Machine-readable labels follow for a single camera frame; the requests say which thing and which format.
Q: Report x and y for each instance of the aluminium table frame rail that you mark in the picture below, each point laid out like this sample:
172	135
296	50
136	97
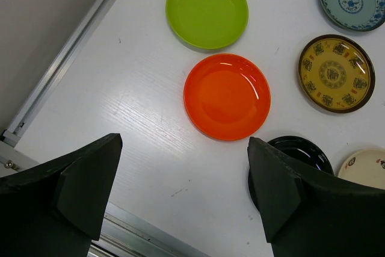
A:
123	234

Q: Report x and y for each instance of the yellow patterned plate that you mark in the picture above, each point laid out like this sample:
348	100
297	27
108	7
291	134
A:
336	74

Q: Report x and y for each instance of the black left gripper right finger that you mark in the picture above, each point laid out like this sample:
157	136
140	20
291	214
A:
307	212

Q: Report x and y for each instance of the cream plate with characters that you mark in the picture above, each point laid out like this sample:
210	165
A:
365	167

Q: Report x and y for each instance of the black plate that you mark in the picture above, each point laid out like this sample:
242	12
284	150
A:
303	151

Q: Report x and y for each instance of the green plate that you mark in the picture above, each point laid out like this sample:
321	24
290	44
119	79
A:
207	24

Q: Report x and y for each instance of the orange plate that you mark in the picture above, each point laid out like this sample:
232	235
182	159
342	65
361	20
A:
227	97

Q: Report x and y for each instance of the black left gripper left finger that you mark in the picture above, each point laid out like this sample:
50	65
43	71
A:
57	208

